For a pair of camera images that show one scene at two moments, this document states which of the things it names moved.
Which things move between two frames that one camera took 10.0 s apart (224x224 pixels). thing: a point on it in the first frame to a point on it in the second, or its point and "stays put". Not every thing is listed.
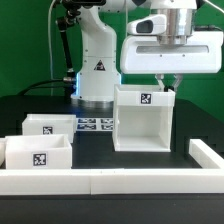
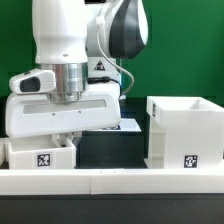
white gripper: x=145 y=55 to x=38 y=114
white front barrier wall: x=112 y=181 stays put
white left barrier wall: x=2 y=150 stays put
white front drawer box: x=50 y=151 stays put
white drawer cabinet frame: x=142 y=118 to x=186 y=132
